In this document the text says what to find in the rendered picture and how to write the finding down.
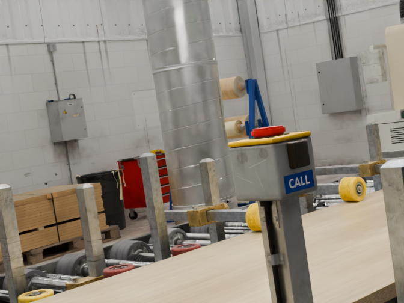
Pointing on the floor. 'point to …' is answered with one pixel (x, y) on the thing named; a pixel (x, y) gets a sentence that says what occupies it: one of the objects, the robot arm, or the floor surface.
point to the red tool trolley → (131, 192)
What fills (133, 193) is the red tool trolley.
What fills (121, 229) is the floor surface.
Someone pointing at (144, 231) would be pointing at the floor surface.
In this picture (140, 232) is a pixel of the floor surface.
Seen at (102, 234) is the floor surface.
